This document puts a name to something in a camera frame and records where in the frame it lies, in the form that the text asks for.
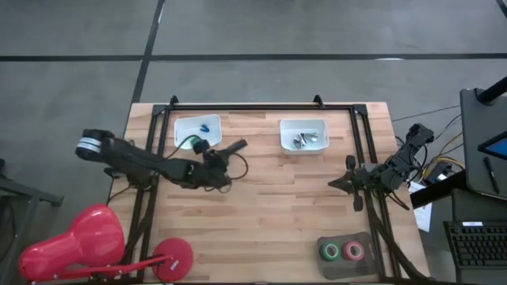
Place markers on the pink tape roll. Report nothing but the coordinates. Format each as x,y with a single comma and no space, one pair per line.
346,251

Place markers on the white plastic bin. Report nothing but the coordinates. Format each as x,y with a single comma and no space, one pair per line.
286,147
186,126

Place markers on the black box blue lights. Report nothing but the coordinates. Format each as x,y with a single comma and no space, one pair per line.
437,174

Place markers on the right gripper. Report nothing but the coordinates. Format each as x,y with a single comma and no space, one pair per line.
366,178

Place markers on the metal parts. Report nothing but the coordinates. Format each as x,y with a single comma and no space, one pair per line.
296,142

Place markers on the black metal table frame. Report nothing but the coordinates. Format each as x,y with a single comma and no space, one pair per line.
257,107

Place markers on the black frame bracket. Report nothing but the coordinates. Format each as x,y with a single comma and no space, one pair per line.
318,102
173,101

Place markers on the white paper sheet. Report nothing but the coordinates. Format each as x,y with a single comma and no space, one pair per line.
424,217

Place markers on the blue mini stapler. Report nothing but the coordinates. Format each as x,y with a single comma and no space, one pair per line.
204,128

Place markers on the red stool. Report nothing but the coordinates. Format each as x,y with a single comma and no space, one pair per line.
79,241

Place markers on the grey stand platform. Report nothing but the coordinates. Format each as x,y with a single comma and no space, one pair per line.
475,158

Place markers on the dark grey metal stand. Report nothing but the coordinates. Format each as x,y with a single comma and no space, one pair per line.
24,192

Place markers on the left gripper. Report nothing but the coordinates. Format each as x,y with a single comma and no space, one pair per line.
212,170

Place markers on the green mini stapler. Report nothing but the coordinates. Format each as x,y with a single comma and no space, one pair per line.
194,139

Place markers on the black stand pole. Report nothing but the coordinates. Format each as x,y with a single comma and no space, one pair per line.
493,91

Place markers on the black pen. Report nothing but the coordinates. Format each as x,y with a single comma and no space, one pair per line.
491,174

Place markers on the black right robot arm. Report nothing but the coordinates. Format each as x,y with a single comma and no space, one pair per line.
412,146

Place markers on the black keyboard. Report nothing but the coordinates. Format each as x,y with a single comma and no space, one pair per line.
475,245

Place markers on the green tape roll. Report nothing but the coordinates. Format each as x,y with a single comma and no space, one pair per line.
323,251

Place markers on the monitor with blue screen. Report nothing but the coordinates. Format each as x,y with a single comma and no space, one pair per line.
499,147

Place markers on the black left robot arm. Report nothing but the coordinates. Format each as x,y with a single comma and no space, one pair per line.
130,158

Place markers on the grey translucent plastic bin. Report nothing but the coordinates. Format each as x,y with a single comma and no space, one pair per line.
348,273

